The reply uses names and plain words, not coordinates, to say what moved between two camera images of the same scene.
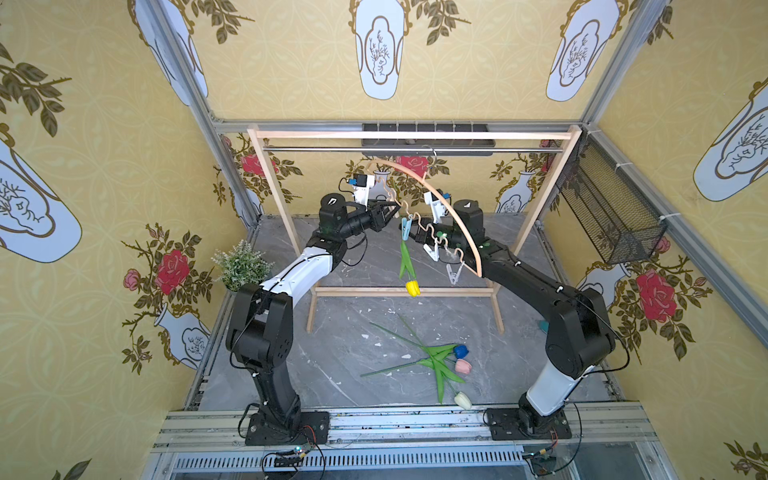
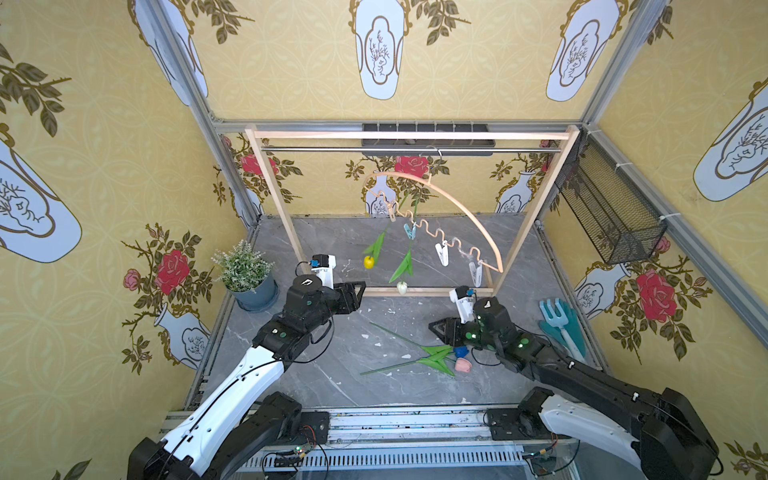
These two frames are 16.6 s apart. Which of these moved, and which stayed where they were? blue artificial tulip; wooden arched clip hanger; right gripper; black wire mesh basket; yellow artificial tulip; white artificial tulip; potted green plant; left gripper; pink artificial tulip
Moved: wooden arched clip hanger; right gripper; left gripper; white artificial tulip; yellow artificial tulip
Stayed: pink artificial tulip; blue artificial tulip; potted green plant; black wire mesh basket
